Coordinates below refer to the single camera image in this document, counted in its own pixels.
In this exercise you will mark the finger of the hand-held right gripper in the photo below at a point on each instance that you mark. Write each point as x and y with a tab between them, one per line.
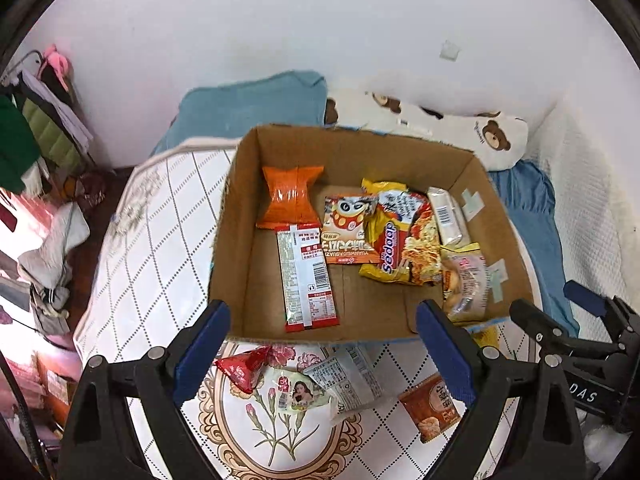
530	317
585	297

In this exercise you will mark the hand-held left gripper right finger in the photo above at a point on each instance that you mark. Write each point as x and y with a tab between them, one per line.
445	355

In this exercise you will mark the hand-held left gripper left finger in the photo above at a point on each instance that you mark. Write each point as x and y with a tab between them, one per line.
200	355

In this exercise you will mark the red triangular snack packet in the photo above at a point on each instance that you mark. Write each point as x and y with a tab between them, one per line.
242	367

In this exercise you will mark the yellow crinkled snack packet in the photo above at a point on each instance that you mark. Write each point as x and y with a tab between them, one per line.
487	337

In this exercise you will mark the brown snack packet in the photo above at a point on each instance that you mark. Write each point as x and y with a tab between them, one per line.
430	410

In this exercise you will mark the clear bun packet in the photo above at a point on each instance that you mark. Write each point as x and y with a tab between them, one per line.
465	280

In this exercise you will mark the thin yellow stick packet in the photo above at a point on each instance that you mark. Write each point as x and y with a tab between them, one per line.
462	248

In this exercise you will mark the white and grey printed packet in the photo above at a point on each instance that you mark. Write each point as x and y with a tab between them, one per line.
345	380

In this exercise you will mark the small clear pastry packet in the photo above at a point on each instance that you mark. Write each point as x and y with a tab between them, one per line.
300	392

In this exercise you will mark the cardboard box with blue print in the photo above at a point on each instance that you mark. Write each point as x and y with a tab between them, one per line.
350	305

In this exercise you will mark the yellow instant noodle packet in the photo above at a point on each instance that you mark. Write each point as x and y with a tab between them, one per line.
395	245

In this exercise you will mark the long red and silver packet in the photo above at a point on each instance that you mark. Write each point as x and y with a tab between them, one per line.
305	280

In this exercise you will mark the cream white bread packet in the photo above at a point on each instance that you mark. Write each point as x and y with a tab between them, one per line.
447	215

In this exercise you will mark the cartoon panda snack packet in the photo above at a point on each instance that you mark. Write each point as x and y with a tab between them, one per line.
345	230

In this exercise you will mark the orange snack packet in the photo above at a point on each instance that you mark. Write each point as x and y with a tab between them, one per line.
290	195

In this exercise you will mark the person's right forearm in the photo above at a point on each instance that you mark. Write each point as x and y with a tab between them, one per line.
602	445

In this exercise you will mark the white textured blanket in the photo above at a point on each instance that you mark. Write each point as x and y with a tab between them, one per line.
590	210

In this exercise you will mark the floral quilted mat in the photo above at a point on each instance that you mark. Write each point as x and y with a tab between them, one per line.
150	260

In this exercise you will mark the blue bedsheet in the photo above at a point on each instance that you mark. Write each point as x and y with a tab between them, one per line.
530	200

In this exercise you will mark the dark striped cloth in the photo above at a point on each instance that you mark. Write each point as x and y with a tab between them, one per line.
50	310

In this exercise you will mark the pink curtain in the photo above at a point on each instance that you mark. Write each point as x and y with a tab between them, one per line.
20	375

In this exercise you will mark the white cloth pile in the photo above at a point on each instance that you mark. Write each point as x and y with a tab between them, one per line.
55	245

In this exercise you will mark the bear print pillow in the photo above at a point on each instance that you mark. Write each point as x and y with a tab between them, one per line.
490	132

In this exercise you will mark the red garment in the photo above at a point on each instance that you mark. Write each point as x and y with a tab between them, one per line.
7	210

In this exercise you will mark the olive green puffer jacket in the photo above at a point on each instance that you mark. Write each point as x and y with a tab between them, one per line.
50	135

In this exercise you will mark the pale grey hanging garment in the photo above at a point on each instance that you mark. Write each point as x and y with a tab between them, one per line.
65	115

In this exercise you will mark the dark green garment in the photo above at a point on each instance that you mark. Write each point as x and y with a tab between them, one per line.
15	145

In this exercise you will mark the pink plush toy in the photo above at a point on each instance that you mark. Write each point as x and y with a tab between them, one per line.
56	60

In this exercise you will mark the black clothes rack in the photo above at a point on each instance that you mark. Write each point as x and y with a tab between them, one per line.
30	55

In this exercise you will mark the white wall sticker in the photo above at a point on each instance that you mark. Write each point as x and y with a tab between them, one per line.
449	51

